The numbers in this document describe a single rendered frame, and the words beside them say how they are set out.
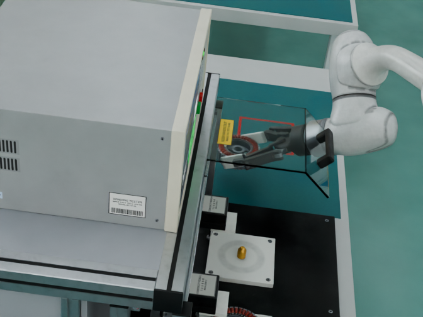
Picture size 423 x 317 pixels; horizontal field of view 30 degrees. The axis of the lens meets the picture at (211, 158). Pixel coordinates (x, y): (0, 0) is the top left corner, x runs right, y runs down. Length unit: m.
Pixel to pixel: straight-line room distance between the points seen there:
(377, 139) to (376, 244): 1.35
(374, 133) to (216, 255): 0.45
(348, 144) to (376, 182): 1.62
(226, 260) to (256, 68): 0.94
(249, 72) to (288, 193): 0.61
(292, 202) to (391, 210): 1.34
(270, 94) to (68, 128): 1.27
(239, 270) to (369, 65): 0.54
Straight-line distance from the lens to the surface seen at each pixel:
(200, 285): 1.51
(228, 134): 1.65
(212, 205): 1.69
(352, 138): 1.81
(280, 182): 2.06
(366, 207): 3.29
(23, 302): 1.32
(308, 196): 2.04
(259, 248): 1.81
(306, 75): 2.56
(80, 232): 1.32
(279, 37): 4.43
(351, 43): 1.87
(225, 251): 1.79
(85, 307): 1.29
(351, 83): 1.83
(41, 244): 1.30
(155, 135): 1.21
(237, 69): 2.54
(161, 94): 1.29
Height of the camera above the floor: 1.99
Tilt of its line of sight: 36 degrees down
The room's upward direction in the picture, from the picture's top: 7 degrees clockwise
